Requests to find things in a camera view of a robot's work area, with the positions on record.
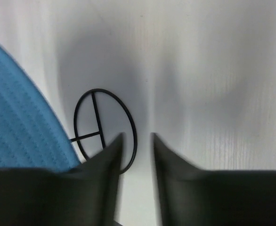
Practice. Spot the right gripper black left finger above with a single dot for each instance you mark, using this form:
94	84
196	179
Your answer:
83	196

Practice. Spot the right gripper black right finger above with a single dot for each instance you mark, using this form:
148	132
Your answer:
190	196

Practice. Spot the blue bucket hat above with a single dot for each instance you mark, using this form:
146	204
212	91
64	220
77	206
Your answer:
31	136

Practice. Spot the black wire hat stand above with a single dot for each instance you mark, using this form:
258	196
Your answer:
77	138

